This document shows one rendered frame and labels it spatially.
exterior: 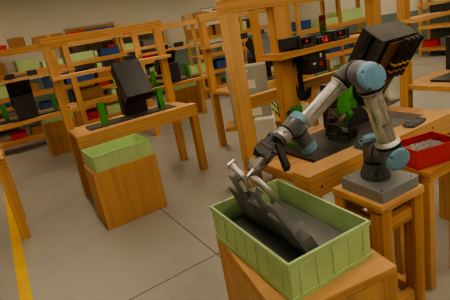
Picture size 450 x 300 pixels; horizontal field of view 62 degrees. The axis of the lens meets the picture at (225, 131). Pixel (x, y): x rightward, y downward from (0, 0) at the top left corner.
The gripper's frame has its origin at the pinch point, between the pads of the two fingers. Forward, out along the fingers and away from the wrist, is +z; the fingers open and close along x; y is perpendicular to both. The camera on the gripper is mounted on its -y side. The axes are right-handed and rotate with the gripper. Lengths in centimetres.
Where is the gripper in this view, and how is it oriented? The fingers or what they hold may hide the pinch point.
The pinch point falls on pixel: (253, 176)
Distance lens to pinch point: 153.7
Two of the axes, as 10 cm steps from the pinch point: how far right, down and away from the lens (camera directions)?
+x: 0.2, -4.3, -9.0
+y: -7.5, -6.0, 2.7
